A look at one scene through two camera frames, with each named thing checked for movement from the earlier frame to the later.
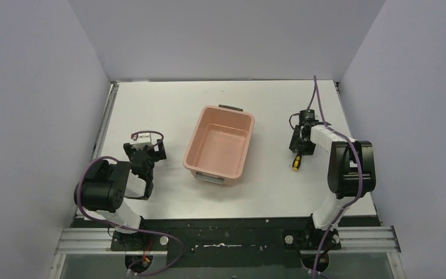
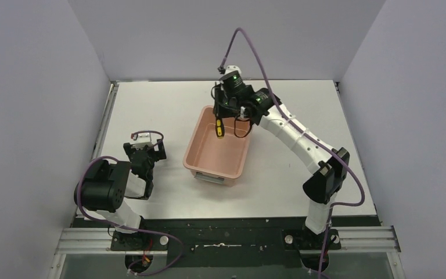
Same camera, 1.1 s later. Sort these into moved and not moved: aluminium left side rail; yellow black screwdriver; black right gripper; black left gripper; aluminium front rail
Moved: yellow black screwdriver; black right gripper
Not moved: aluminium front rail; aluminium left side rail; black left gripper
